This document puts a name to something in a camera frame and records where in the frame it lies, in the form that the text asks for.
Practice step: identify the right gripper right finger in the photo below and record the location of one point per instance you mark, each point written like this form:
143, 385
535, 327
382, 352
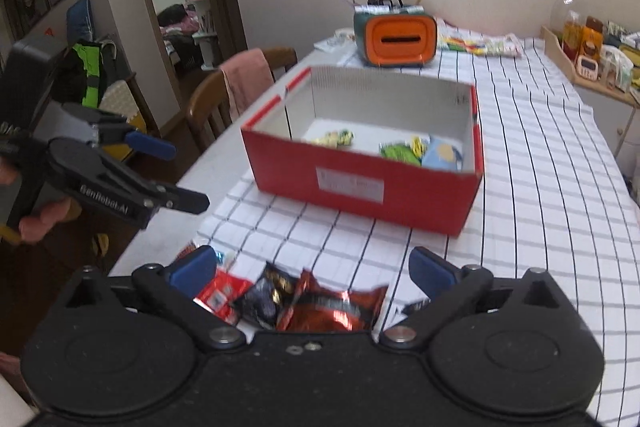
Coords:
451, 291

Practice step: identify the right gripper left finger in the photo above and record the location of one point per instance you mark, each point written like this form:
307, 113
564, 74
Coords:
170, 291

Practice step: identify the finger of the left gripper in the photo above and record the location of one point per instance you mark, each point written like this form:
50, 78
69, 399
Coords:
149, 145
180, 199

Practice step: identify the black sesame snack packet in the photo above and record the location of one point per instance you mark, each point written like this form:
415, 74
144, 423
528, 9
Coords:
265, 300

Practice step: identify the light blue snack packet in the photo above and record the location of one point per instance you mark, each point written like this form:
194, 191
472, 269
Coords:
442, 155

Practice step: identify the copper brown snack bag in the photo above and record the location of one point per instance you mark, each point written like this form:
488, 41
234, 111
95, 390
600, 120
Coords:
317, 309

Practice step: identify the yellow long snack packet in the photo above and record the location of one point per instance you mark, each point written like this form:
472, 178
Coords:
418, 146

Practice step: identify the green stick snack packet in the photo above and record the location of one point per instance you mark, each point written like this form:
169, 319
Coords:
400, 152

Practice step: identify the pale yellow pastry packet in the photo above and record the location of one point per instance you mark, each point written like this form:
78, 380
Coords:
335, 139

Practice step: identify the large red snack bag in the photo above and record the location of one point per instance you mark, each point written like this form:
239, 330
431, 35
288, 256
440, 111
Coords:
219, 293

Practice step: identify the person's left hand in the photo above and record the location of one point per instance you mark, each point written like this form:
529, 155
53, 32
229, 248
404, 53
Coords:
33, 228

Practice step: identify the wooden chair with towel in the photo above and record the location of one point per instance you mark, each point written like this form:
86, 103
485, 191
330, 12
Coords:
207, 113

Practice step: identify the green black jacket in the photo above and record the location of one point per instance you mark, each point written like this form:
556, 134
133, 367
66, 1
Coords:
87, 70

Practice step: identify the pink towel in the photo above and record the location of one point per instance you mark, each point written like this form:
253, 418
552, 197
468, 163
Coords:
247, 76

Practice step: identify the checkered white tablecloth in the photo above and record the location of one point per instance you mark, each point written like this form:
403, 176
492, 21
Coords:
552, 197

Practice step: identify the red cardboard box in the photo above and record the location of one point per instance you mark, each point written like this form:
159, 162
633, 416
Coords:
379, 107

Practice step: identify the white cabinet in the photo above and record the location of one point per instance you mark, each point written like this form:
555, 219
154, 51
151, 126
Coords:
619, 124

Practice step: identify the colourful patterned cloth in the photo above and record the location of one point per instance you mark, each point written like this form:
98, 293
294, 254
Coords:
507, 46

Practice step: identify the orange green tissue box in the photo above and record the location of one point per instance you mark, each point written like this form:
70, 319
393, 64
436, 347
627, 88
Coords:
390, 37

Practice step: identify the white timer clock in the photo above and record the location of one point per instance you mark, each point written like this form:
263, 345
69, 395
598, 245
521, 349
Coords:
587, 68

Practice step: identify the wooden tray shelf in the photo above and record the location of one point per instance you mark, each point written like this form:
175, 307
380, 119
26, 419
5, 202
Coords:
553, 49

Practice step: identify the orange drink bottle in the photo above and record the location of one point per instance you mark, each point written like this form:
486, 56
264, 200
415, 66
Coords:
572, 35

